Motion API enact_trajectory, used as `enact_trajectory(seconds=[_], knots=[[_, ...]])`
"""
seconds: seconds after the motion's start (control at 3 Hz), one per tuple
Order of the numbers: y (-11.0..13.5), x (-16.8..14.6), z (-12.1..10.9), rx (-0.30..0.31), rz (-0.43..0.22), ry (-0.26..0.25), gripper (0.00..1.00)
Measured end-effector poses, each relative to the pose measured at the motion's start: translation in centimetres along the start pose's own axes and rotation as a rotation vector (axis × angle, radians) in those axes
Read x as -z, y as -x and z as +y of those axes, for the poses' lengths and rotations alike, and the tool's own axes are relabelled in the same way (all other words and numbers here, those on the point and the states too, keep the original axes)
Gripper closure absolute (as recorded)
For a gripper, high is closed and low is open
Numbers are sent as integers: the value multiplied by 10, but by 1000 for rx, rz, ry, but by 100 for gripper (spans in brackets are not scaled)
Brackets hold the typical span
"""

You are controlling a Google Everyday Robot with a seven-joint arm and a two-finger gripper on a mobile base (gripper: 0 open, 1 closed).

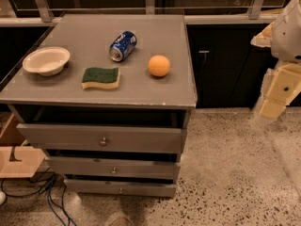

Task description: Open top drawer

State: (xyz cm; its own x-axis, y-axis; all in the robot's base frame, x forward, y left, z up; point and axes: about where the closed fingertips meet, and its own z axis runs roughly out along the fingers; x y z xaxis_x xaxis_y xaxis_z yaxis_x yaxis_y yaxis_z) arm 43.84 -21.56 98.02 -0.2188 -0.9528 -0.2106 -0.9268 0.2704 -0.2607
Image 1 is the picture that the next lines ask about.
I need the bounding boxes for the grey middle drawer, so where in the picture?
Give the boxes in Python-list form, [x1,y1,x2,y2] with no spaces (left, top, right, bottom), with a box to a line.
[46,156,180,180]

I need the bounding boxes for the green yellow sponge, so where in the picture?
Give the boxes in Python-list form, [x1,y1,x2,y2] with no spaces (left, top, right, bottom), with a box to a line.
[82,67,120,89]

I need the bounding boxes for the dark low cabinet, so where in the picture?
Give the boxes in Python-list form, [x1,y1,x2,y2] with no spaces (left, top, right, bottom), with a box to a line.
[186,23,301,109]

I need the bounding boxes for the grey drawer cabinet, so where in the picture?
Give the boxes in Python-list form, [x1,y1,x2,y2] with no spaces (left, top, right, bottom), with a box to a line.
[1,14,197,185]

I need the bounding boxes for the light wooden box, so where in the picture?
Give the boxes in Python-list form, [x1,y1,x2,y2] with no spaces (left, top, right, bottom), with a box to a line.
[0,114,45,179]

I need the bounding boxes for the metal glass railing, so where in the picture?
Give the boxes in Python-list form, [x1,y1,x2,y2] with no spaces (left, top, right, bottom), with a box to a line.
[0,0,290,26]

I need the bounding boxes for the orange ball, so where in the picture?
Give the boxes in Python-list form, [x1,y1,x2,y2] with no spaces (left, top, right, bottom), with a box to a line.
[148,55,171,77]

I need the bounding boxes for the blue soda can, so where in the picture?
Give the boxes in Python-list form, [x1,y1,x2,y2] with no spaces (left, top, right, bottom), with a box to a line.
[109,31,137,62]

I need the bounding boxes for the grey top drawer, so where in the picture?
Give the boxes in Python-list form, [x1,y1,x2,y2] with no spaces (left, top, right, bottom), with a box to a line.
[17,123,186,153]

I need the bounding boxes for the grey bottom drawer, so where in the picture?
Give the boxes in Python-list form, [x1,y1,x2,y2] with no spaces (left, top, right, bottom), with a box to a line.
[64,179,177,198]

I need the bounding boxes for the blue cables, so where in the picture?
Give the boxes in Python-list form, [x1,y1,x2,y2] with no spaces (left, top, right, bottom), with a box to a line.
[0,167,78,226]

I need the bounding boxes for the grey drawer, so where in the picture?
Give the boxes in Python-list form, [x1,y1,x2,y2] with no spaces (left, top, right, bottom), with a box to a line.
[64,179,177,198]
[17,123,186,153]
[46,156,180,180]

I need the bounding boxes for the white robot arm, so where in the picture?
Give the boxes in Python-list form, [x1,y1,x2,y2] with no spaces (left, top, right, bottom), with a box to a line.
[251,0,301,121]

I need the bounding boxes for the white bowl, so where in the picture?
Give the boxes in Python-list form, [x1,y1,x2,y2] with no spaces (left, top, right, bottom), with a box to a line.
[23,47,71,76]

